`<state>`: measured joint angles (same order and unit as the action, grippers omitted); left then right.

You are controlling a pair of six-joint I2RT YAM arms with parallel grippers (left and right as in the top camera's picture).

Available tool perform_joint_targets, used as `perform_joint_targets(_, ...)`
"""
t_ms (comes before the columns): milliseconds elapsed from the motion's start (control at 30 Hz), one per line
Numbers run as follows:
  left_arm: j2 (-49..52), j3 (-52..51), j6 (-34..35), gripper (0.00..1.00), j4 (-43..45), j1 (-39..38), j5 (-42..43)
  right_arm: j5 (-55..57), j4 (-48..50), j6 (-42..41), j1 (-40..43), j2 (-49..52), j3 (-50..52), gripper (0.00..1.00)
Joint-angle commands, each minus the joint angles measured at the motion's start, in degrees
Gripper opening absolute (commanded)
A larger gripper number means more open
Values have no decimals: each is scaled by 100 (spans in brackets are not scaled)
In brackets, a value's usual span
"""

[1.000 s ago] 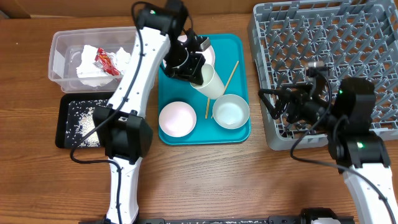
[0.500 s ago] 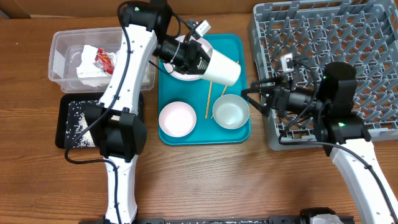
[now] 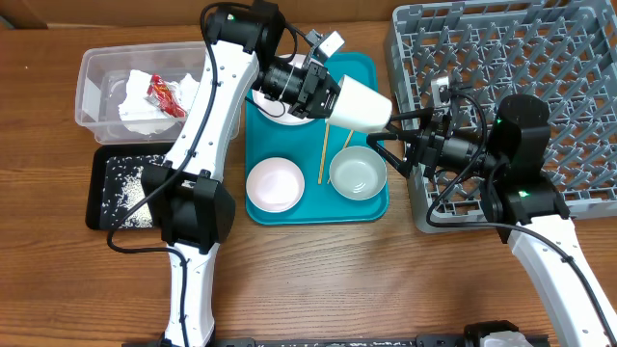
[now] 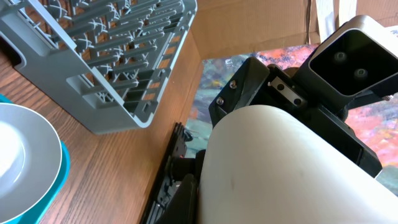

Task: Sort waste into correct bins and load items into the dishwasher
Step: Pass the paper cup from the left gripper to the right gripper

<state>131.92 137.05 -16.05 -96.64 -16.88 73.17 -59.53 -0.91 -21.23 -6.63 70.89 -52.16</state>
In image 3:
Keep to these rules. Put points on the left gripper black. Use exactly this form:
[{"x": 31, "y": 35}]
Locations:
[{"x": 310, "y": 100}]

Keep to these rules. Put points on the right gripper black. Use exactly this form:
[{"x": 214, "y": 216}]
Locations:
[{"x": 422, "y": 147}]

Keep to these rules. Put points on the white paper cup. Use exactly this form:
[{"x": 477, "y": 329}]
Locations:
[{"x": 359, "y": 108}]

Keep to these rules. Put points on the grey green ceramic bowl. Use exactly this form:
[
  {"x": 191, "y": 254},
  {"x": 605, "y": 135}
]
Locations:
[{"x": 358, "y": 173}]

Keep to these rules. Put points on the red snack wrapper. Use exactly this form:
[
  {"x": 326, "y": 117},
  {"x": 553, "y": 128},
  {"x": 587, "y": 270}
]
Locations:
[{"x": 161, "y": 94}]

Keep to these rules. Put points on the rice food scraps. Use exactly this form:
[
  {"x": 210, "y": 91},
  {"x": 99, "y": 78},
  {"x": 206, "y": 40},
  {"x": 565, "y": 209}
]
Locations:
[{"x": 122, "y": 187}]

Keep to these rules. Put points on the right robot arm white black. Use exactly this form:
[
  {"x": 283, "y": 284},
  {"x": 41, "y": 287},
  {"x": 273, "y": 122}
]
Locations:
[{"x": 517, "y": 199}]

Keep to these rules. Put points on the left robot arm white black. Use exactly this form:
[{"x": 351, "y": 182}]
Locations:
[{"x": 247, "y": 47}]

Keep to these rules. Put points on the grey dishwasher rack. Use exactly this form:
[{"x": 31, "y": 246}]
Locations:
[{"x": 563, "y": 52}]

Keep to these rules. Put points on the clear plastic waste bin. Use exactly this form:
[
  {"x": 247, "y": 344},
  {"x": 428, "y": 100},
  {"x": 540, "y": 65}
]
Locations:
[{"x": 102, "y": 78}]

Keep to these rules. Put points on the black food waste tray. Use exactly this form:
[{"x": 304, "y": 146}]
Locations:
[{"x": 98, "y": 172}]

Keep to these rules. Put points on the large white pink plate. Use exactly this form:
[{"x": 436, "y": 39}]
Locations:
[{"x": 276, "y": 111}]

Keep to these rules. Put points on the left wooden chopstick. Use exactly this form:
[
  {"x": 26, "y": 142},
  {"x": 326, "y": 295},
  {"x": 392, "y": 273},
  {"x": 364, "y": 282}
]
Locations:
[{"x": 323, "y": 153}]

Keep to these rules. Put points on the wooden chopstick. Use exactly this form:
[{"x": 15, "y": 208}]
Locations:
[
  {"x": 323, "y": 153},
  {"x": 346, "y": 144}
]

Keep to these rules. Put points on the teal serving tray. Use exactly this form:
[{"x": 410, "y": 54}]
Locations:
[{"x": 302, "y": 144}]

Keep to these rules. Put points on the right wooden chopstick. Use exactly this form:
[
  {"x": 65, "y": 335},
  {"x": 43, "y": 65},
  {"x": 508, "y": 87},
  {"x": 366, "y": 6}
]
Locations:
[{"x": 346, "y": 144}]

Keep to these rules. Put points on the crumpled white tissue paper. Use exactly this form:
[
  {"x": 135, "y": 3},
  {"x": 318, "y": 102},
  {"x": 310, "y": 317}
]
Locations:
[{"x": 140, "y": 116}]

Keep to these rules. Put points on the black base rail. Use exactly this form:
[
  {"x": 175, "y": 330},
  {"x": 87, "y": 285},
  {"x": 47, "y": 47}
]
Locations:
[{"x": 469, "y": 337}]

